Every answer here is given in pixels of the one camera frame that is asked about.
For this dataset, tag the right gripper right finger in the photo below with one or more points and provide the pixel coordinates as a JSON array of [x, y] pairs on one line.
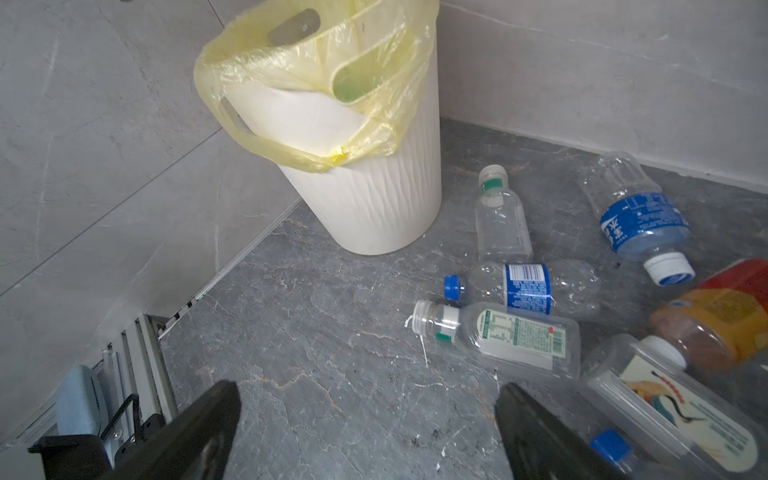
[[539, 446]]

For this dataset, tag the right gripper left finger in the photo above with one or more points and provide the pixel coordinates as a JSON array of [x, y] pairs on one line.
[[195, 445]]

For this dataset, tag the small blue cap bottle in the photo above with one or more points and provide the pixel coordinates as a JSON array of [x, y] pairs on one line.
[[617, 451]]

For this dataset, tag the white bin with yellow liner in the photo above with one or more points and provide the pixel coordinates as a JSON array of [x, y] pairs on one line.
[[343, 97]]

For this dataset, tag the clear bottle green white label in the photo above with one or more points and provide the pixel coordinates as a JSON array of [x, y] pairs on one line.
[[535, 347]]

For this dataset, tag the blue grey cushion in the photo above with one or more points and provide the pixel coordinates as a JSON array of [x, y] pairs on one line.
[[80, 406]]

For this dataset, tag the white flat bottle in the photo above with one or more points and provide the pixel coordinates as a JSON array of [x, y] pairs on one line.
[[671, 416]]

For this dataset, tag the crushed clear bottle blue band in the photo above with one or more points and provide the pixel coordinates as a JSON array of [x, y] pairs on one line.
[[566, 288]]

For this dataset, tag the orange red bottle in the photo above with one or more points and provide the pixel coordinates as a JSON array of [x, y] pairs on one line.
[[717, 325]]

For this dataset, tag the small clear bottle white cap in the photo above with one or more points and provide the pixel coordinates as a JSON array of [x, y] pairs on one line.
[[502, 231]]

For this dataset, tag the clear bottle blue label back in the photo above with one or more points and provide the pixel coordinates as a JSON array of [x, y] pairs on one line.
[[640, 222]]

